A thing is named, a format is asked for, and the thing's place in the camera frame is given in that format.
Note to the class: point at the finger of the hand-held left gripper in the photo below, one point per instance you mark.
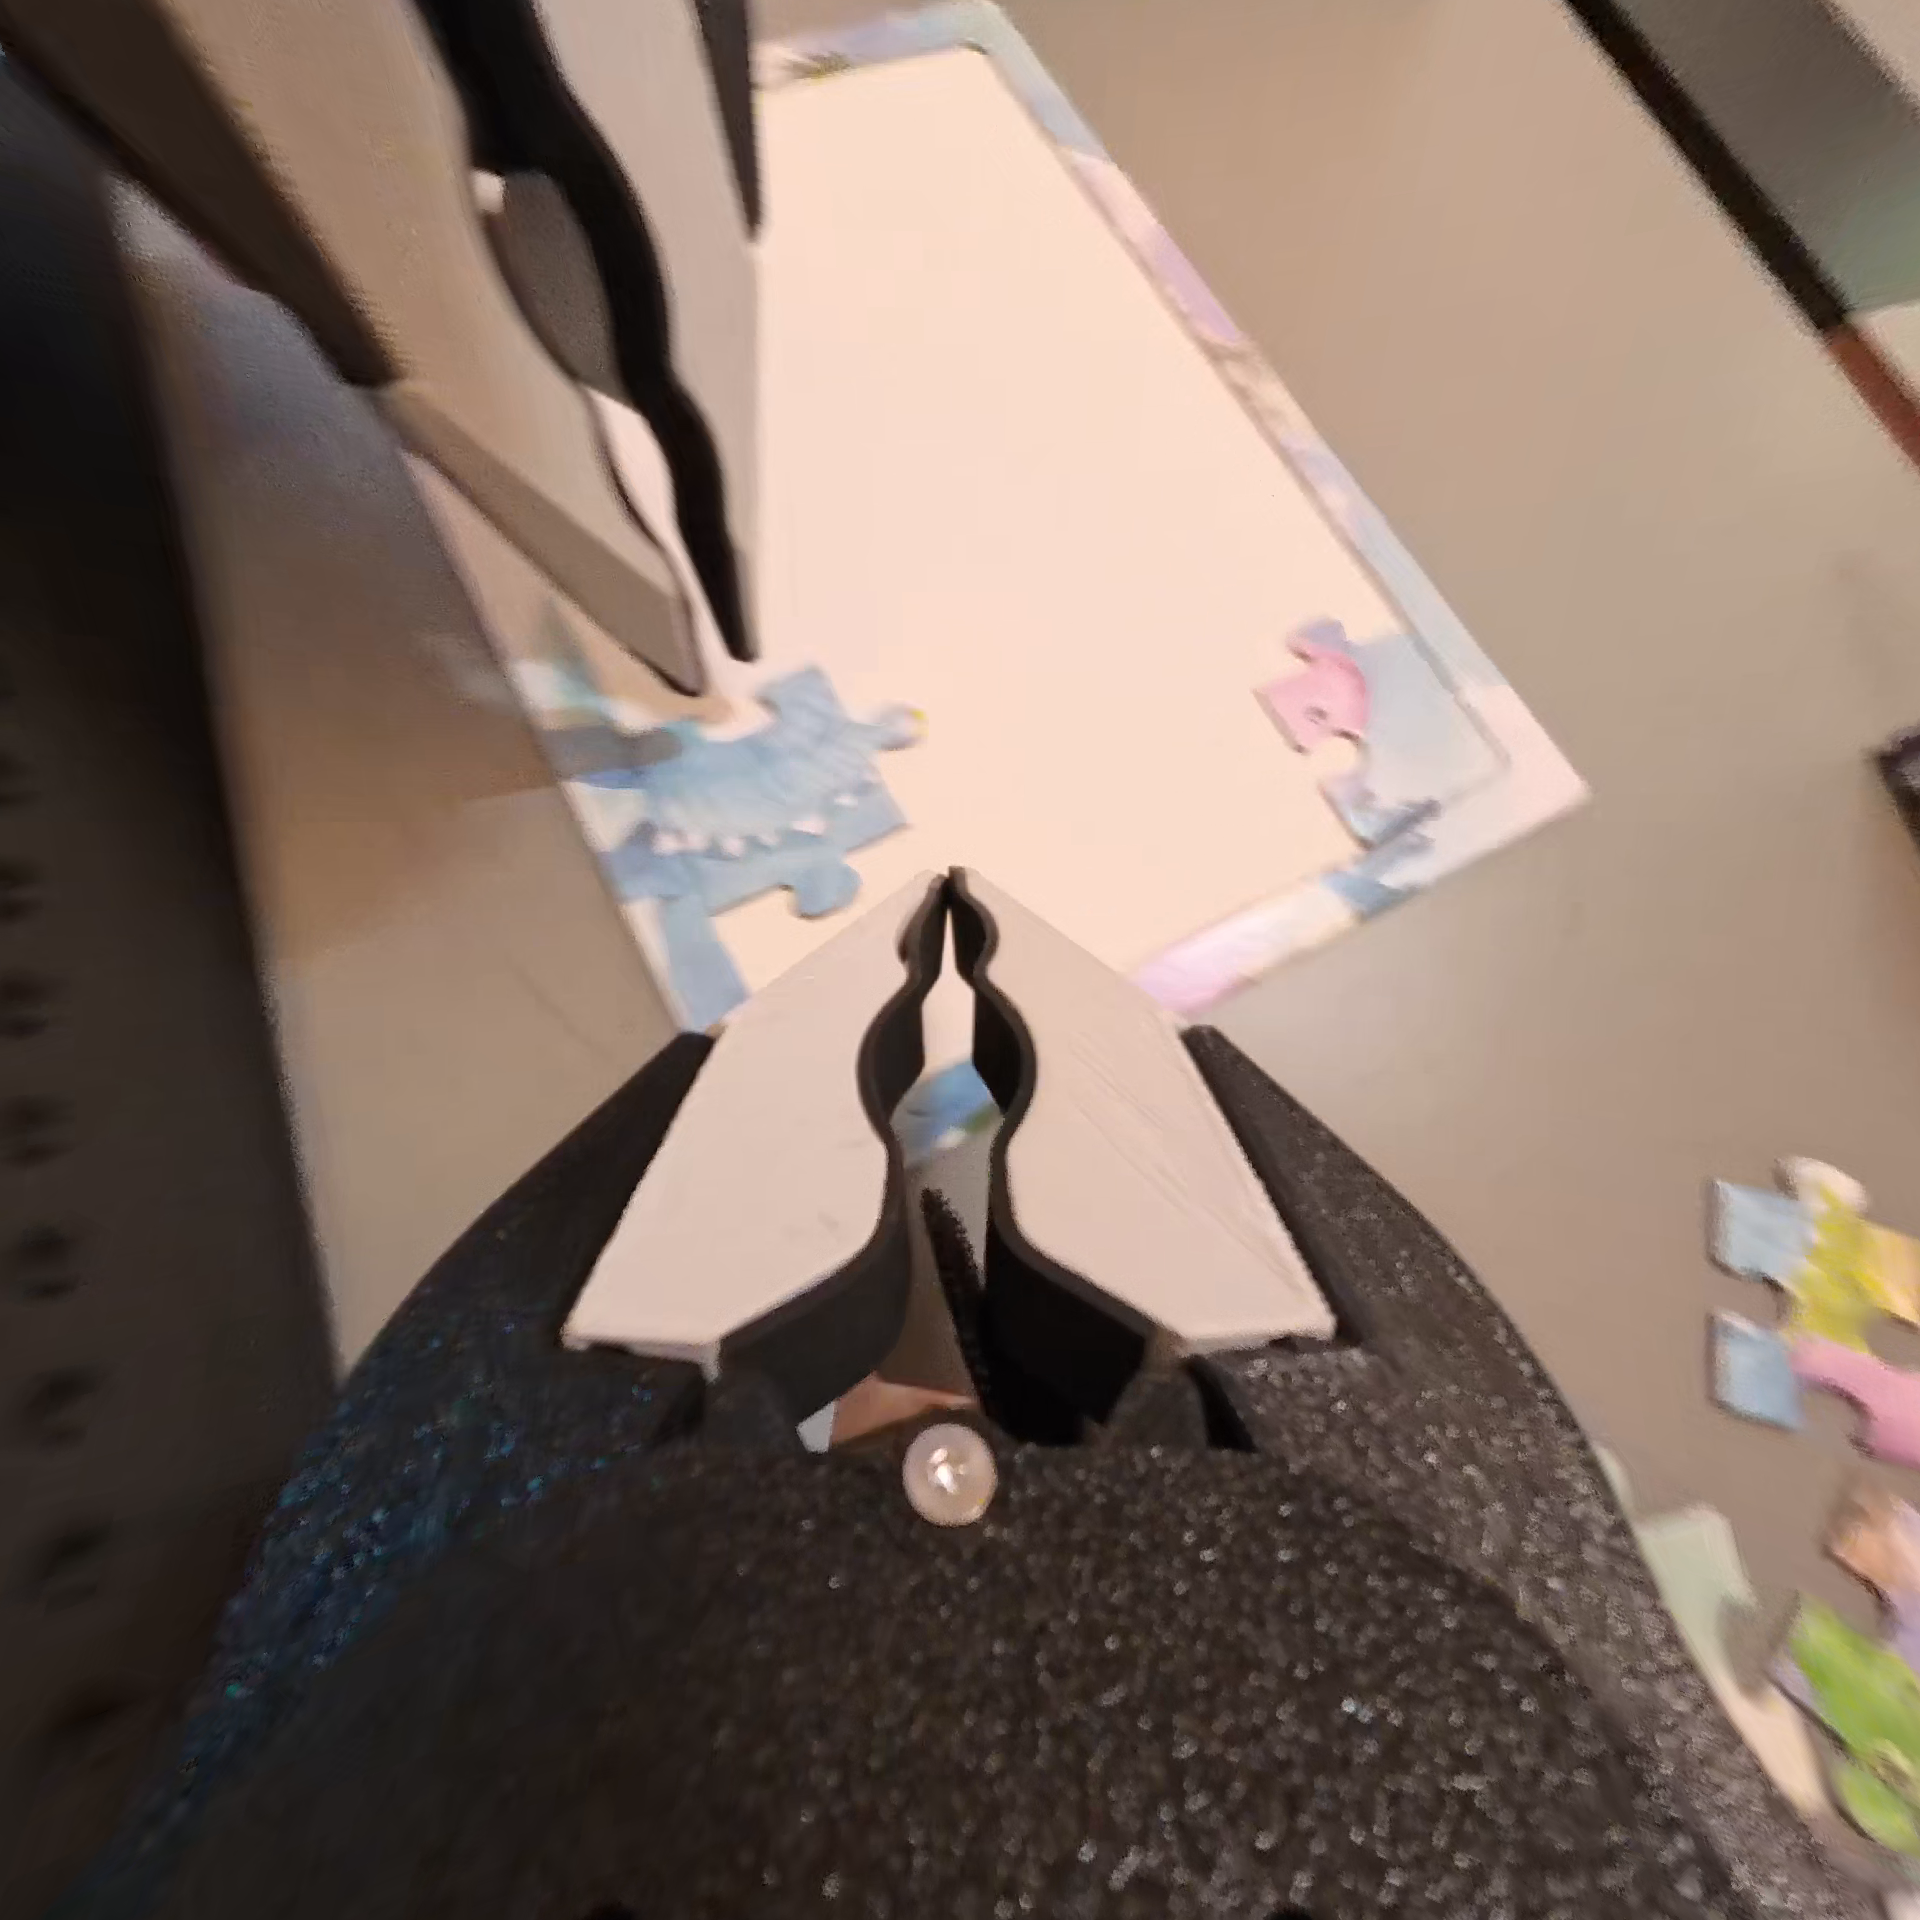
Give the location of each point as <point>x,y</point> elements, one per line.
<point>374,194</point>
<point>691,225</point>

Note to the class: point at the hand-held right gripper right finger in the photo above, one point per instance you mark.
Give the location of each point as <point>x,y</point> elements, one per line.
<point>1154,1170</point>

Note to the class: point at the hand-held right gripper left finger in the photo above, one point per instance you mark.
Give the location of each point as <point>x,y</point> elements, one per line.
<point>735,1184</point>

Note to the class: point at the light blue printed puzzle piece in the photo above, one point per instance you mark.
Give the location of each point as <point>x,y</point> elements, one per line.
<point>750,794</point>

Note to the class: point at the landscape jigsaw puzzle board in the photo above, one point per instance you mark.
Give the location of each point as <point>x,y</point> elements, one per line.
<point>1021,524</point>

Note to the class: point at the pink corner puzzle piece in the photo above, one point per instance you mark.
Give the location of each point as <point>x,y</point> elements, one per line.
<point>1334,705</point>

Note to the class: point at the joined printed puzzle pieces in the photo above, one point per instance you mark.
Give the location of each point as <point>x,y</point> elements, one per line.
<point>1845,1261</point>

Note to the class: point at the pile of puzzle pieces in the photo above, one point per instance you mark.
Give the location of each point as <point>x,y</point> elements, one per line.
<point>1861,1680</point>

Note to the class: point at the grey desk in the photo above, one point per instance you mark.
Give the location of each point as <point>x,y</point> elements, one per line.
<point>1575,524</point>

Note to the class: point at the adjacent white desk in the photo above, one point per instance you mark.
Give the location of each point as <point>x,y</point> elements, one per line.
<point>1845,104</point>

